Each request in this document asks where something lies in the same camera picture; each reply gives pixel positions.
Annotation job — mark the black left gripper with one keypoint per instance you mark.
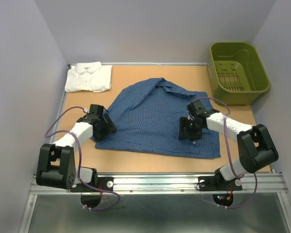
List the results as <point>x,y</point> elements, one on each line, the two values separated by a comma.
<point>109,128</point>

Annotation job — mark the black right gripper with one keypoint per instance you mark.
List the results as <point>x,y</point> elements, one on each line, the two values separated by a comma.
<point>184,122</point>

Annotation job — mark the blue checkered long sleeve shirt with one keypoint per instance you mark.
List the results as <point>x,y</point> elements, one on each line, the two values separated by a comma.
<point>146,115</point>

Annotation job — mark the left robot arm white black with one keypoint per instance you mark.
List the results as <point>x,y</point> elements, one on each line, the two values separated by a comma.
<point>56,164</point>

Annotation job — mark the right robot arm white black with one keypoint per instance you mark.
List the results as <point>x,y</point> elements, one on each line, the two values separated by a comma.
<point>250,148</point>

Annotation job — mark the folded white shirt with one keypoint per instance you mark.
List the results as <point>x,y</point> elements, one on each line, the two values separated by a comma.
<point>93,77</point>

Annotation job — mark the green plastic basket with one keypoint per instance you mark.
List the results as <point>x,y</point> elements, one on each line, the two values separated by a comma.
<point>236,73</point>

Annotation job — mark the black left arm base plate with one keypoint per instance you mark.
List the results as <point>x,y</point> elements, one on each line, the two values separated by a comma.
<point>100,183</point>

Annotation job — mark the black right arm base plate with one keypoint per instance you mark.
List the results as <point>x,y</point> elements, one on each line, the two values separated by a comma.
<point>217,183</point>

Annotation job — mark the aluminium mounting rail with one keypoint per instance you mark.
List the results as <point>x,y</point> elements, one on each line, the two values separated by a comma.
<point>186,183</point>

